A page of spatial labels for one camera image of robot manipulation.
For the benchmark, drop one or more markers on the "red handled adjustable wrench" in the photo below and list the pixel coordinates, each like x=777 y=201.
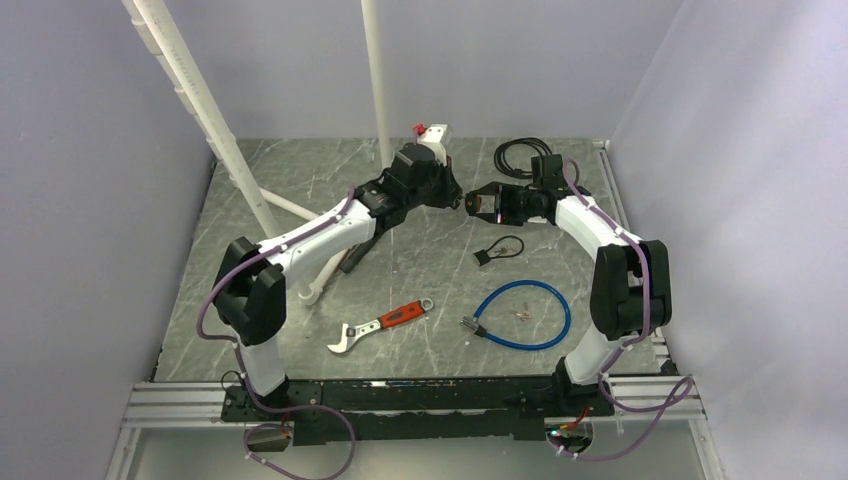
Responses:
x=351 y=334

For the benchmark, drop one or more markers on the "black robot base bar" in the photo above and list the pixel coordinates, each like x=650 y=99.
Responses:
x=322 y=411

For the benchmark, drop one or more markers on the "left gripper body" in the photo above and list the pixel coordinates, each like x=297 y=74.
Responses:
x=437 y=192

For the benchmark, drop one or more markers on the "black cable padlock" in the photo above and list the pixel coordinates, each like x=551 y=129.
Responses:
x=485 y=256

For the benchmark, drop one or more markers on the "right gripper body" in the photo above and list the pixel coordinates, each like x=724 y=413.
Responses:
x=519 y=204

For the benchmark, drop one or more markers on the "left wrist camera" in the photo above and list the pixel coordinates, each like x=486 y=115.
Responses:
x=436 y=137

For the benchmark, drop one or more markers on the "aluminium rail frame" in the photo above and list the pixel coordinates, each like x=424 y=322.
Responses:
x=163 y=405

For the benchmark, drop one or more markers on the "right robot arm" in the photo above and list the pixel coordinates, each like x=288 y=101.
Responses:
x=630 y=294

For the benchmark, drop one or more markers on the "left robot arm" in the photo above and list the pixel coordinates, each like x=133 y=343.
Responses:
x=250 y=290

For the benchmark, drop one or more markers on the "silver lock keys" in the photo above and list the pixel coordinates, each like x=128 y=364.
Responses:
x=522 y=315

